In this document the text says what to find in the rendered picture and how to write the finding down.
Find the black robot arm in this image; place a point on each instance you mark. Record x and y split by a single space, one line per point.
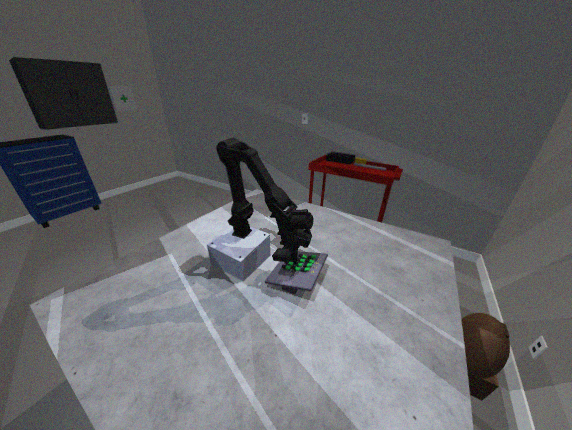
231 152

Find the grey switch panel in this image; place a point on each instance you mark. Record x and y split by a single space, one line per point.
300 275

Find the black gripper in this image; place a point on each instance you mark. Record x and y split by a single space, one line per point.
287 252

